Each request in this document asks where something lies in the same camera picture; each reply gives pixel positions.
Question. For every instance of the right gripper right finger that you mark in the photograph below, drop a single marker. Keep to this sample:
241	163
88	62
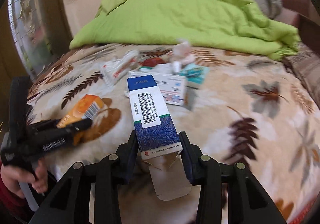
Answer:
190	156

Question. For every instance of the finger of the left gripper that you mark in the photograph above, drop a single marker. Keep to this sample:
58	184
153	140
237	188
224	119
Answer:
43	125
50	141

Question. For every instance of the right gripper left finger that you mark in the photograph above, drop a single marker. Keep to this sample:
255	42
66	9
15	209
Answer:
127	154

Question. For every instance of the orange ointment box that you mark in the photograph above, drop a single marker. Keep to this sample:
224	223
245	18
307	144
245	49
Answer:
90	106

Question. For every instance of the white medicine box blue text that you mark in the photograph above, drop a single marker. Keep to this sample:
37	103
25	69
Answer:
173	87

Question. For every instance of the person's left hand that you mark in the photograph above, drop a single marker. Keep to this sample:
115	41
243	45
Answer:
11	176

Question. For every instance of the leaf pattern fleece blanket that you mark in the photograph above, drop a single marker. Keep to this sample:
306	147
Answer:
249	109

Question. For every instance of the teal white packet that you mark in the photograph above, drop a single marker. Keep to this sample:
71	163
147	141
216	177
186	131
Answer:
195	75

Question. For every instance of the white plastic pouch wrapper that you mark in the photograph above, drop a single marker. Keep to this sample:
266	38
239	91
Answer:
112	71

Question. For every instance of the dark red candy wrapper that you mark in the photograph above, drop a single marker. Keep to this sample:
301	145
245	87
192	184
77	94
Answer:
152	62

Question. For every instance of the crumpled white tissue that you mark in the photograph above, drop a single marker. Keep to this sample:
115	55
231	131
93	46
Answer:
181	55

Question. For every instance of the glass panel door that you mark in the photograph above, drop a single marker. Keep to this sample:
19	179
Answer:
30	36

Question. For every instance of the red mesh waste basket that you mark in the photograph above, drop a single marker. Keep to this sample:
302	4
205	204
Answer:
304	217

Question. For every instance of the striped brown pillow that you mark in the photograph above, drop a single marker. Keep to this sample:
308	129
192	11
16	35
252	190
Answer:
306	67

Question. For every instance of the green quilt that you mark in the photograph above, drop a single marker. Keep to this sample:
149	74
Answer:
235	25

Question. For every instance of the brown beige headboard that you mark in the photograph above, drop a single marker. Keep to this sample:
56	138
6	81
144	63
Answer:
303	15

